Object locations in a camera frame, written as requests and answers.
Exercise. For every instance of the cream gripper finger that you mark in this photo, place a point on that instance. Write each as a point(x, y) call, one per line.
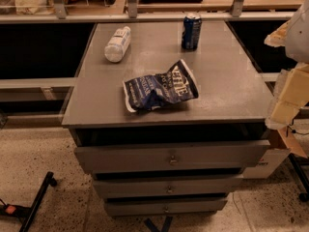
point(291, 92)

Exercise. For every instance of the blue chip bag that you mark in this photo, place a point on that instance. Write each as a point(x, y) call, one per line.
point(153, 91)

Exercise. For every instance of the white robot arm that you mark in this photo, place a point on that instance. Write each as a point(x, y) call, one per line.
point(293, 35)

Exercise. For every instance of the blue pepsi can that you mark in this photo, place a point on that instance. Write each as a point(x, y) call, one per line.
point(192, 24)

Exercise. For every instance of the cardboard box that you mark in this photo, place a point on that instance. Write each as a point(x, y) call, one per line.
point(282, 143)

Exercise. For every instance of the black stand leg right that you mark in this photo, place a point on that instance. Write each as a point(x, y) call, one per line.
point(301, 166)

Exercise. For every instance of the black stand leg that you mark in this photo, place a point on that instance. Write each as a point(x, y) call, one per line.
point(26, 215)
point(301, 166)

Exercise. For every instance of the middle grey drawer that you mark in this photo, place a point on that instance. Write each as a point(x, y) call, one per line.
point(167, 186)

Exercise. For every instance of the grey drawer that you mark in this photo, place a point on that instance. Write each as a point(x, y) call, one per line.
point(170, 156)
point(165, 206)
point(167, 186)

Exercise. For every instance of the grey drawer cabinet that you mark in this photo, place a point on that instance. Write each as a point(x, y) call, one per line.
point(232, 103)

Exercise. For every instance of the clear plastic water bottle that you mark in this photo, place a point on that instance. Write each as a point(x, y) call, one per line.
point(117, 46)

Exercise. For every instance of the bottom grey drawer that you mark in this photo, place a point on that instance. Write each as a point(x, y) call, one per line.
point(165, 206)

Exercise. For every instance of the top grey drawer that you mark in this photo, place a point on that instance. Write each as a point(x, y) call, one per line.
point(170, 156)

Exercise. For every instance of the black stand leg left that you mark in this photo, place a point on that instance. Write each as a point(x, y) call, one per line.
point(26, 215)

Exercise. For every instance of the metal railing frame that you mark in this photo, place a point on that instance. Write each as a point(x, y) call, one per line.
point(65, 11)

